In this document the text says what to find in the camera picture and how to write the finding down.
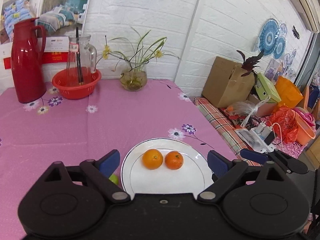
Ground orange at plate back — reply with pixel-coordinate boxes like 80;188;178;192
142;149;163;170

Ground plaid bench cushion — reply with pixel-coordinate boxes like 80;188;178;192
194;98;260;166

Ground clear plastic bag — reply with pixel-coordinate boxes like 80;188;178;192
225;96;271;128

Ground tangerine at plate middle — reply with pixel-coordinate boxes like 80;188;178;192
165;151;184;170

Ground green box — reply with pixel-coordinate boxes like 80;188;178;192
255;73;281;103

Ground green apple near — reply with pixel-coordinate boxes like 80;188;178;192
109;174;119;185

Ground red plastic bag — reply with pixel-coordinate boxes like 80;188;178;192
268;106;298;144

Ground orange plastic bucket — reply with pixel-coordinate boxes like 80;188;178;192
293;107;316;146

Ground pink floral tablecloth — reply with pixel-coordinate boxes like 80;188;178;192
1;80;238;239

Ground red thermos jug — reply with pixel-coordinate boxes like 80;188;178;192
11;18;46;103

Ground orange plastic bag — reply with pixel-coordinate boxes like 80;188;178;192
275;76;303;108

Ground blue paper fan decoration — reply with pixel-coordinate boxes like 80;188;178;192
259;18;279;56

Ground black chopsticks in pitcher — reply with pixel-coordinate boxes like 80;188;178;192
75;27;84;85

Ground purple leaf plant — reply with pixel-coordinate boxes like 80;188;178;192
236;50;264;83

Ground bedding poster on wall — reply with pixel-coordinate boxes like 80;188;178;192
1;0;89;69

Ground glass vase with plant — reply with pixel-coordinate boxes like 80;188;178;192
97;28;179;92

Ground red plastic basket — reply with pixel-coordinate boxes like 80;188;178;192
52;69;101;100

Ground brown cardboard box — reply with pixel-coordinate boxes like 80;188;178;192
202;56;254;108

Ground clear glass pitcher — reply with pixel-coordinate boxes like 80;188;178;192
66;34;97;87

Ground white power strip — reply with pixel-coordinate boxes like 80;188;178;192
235;125;276;153

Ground white round plate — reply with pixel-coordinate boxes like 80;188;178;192
120;138;213;197

